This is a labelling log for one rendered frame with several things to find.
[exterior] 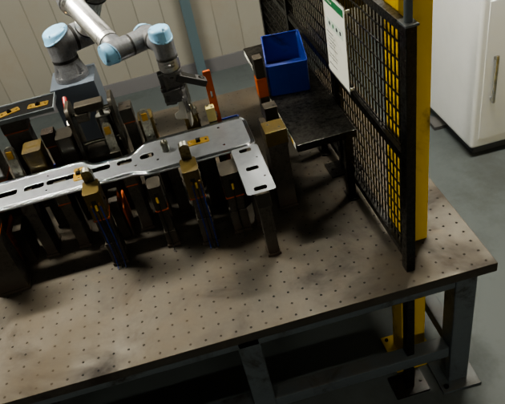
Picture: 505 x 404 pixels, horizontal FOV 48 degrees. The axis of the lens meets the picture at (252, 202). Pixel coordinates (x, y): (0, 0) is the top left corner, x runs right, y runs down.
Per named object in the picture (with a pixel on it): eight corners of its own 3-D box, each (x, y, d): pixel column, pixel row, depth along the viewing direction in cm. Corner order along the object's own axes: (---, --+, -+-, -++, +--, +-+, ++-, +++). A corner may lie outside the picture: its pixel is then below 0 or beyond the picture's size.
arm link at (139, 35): (119, 30, 197) (134, 37, 189) (147, 18, 201) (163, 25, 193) (127, 51, 202) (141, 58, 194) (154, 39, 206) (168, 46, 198)
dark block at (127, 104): (149, 193, 248) (118, 111, 222) (147, 184, 253) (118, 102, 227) (160, 190, 248) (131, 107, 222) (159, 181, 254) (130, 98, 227)
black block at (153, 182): (169, 253, 216) (147, 194, 198) (167, 237, 224) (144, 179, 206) (183, 250, 217) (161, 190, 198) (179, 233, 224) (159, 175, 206)
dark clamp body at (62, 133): (88, 215, 244) (54, 140, 220) (88, 199, 254) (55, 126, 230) (105, 210, 245) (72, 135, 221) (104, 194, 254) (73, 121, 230)
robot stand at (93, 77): (82, 143, 292) (52, 73, 267) (121, 133, 293) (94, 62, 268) (82, 164, 276) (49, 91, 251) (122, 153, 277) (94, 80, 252)
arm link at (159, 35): (161, 19, 192) (173, 25, 187) (170, 50, 199) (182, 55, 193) (141, 28, 189) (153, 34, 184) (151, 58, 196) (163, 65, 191)
